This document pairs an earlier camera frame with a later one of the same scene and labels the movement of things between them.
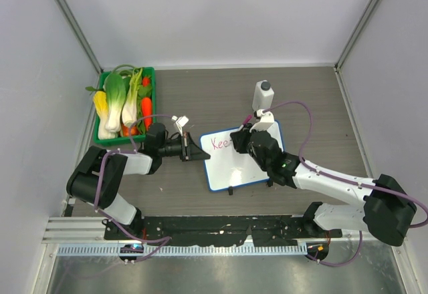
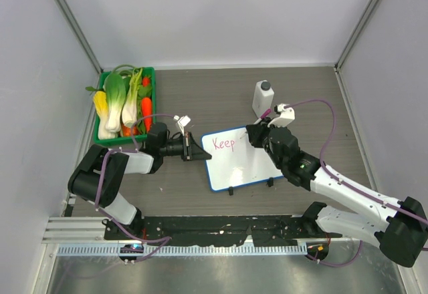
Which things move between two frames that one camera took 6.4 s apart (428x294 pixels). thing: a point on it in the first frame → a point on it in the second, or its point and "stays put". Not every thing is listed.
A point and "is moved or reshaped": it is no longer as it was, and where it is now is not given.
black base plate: x=220 y=230 stays put
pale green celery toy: x=129 y=107 stays put
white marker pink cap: x=247 y=119 is moved or reshaped
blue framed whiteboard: x=227 y=167 stays put
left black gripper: x=190 y=151 stays put
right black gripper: x=239 y=136 → x=256 y=131
